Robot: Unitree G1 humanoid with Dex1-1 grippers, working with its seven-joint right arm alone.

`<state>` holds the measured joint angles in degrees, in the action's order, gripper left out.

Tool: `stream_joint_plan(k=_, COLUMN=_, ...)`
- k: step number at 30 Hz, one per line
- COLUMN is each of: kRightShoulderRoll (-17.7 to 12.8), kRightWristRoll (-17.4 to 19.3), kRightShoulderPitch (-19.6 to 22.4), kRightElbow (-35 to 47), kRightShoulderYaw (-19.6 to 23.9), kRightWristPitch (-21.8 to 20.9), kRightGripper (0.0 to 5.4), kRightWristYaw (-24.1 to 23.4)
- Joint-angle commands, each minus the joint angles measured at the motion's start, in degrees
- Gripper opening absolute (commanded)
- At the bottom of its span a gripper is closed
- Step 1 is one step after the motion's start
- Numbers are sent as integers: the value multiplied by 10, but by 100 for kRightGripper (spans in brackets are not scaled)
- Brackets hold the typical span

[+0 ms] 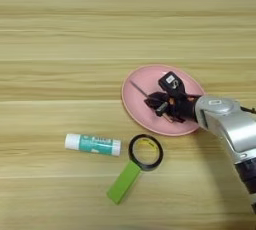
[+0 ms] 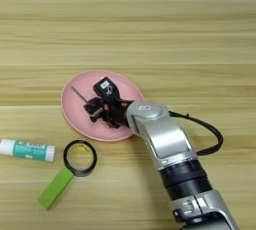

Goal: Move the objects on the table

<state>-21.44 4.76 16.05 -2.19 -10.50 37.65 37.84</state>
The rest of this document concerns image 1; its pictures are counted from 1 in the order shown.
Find black magnifying glass ring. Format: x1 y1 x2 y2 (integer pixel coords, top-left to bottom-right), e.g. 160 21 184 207
128 134 165 172

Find white teal glue stick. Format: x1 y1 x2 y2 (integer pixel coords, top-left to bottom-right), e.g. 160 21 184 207
64 132 123 157

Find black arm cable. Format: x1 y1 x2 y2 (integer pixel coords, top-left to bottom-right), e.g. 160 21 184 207
239 105 256 115

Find orange handled small screwdriver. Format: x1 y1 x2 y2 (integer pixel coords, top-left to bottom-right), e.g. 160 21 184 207
128 79 151 99

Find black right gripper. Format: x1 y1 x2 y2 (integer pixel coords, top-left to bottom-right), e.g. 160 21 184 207
143 90 205 124

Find pink oval plate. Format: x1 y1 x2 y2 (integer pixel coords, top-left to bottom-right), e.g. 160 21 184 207
121 64 206 137

